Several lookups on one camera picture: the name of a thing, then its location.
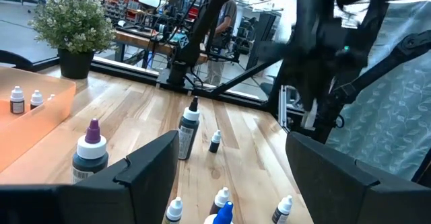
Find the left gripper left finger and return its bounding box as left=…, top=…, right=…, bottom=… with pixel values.
left=0, top=130, right=180, bottom=224

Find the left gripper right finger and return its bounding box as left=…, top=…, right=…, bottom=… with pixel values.
left=285, top=131, right=431, bottom=224

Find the small orange-red dropper bottle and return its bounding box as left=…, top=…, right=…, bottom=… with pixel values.
left=208, top=186, right=231, bottom=215

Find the large purple food colouring bottle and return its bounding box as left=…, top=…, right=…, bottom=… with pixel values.
left=71, top=118, right=109, bottom=185

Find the large blue food colouring bottle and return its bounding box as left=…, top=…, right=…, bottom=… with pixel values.
left=203, top=200, right=236, bottom=224

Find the person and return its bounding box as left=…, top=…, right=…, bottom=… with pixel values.
left=203, top=0, right=238, bottom=87

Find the teal leaf-pattern curtain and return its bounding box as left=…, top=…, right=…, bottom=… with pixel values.
left=325, top=0, right=431, bottom=182

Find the orange translucent plastic bin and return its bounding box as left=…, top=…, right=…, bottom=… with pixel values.
left=0, top=65, right=77, bottom=174

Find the bushy green plant black pot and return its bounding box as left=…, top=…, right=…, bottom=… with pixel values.
left=28, top=0, right=117, bottom=80

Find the wooden workbench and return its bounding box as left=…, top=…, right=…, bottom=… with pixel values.
left=112, top=30, right=209, bottom=69

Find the black curved bar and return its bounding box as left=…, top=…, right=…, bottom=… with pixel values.
left=0, top=50, right=34, bottom=73

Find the shelf with red bins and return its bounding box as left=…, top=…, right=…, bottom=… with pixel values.
left=98, top=0, right=144, bottom=25

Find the silver aluminium bracket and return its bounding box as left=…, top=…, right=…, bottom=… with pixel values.
left=277, top=84, right=302, bottom=128

